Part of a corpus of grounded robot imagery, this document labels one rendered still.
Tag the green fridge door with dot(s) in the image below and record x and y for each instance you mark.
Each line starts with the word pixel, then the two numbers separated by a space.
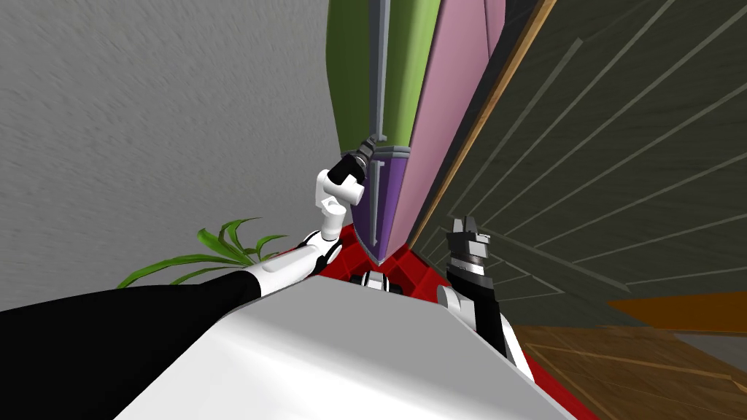
pixel 350 70

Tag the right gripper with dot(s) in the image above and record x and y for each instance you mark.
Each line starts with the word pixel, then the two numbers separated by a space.
pixel 468 245

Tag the purple fridge door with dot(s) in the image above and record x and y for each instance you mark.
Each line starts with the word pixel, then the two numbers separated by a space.
pixel 393 198

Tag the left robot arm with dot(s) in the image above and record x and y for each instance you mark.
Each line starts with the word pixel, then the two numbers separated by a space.
pixel 117 344

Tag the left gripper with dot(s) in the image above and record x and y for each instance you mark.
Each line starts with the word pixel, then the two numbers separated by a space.
pixel 366 153

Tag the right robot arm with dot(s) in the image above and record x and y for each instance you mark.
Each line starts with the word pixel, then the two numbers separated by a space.
pixel 485 315

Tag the pink fridge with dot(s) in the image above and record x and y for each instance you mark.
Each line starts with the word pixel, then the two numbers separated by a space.
pixel 449 116

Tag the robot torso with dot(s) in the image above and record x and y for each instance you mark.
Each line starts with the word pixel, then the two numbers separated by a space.
pixel 327 356

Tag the green leafy plant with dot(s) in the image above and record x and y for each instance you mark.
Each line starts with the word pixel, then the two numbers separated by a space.
pixel 219 248

